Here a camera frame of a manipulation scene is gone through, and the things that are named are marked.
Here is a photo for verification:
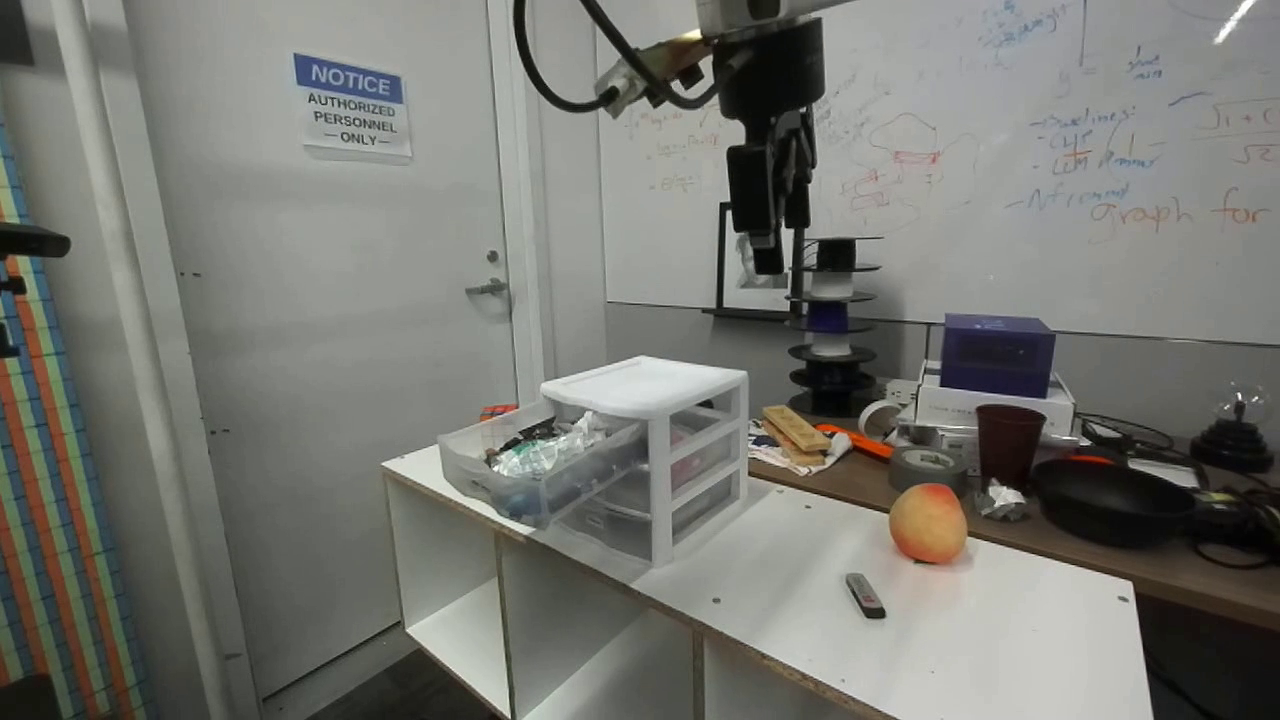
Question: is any clear plastic pulled-out drawer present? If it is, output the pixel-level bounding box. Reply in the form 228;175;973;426
436;404;652;529

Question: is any white door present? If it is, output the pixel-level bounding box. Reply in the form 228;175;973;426
126;0;526;695

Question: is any crumpled silver foil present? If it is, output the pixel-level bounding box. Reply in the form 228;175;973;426
978;477;1036;529

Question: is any blue white notice sign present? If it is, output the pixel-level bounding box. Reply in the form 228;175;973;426
293;48;422;166

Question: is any white cube shelf cabinet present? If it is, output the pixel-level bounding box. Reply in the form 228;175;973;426
381;441;1162;720

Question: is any metal door handle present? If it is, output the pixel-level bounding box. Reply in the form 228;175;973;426
459;244;518;303

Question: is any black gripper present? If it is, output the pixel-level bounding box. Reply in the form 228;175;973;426
712;16;832;278

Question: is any dark red cup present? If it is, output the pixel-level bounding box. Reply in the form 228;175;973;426
978;402;1053;498

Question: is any colourful striped panel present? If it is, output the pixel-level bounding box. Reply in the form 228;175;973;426
0;125;144;720

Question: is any orange handled tool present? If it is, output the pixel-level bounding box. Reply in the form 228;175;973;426
812;422;900;469

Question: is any purple box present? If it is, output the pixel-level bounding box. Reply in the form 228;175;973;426
942;311;1062;402

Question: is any black knob handle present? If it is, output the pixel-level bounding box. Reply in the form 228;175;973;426
0;221;76;263

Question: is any grey tape roll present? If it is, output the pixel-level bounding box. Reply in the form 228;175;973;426
889;445;978;498

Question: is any clear plastic bag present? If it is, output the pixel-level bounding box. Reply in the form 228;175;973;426
489;408;648;498

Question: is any black framed portrait picture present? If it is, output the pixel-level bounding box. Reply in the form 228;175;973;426
712;193;812;321

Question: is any scribbled whiteboard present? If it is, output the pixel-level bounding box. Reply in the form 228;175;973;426
591;0;1280;347

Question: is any black frying pan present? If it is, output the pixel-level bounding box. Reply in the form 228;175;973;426
1033;456;1280;553

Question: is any brown wooden desk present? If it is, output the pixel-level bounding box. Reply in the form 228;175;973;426
744;422;1280;635

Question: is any clear plastic bottom drawer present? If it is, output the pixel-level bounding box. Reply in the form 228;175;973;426
564;474;744;553

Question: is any wooden brush block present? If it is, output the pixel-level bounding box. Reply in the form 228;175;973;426
759;402;832;460

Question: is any white mug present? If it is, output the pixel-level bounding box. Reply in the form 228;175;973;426
856;387;930;445

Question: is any tan wrist camera box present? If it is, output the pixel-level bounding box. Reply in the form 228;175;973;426
635;36;712;87

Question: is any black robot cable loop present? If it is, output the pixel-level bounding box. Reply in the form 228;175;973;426
508;0;723;122

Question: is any black dome shaped device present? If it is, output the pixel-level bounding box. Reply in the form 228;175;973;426
1189;387;1278;477

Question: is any white flat box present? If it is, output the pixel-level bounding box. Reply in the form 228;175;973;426
918;373;1081;441

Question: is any orange pink peach fruit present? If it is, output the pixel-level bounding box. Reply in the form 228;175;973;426
884;479;973;569

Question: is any clear plastic middle drawer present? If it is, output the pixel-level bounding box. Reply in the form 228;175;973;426
586;430;744;516

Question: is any black spool stack tower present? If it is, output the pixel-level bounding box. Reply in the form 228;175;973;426
784;233;889;422

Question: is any white plastic drawer unit frame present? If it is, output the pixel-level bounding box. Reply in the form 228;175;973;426
536;351;753;569

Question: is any white slanted pole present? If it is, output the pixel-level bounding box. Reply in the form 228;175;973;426
46;0;256;720

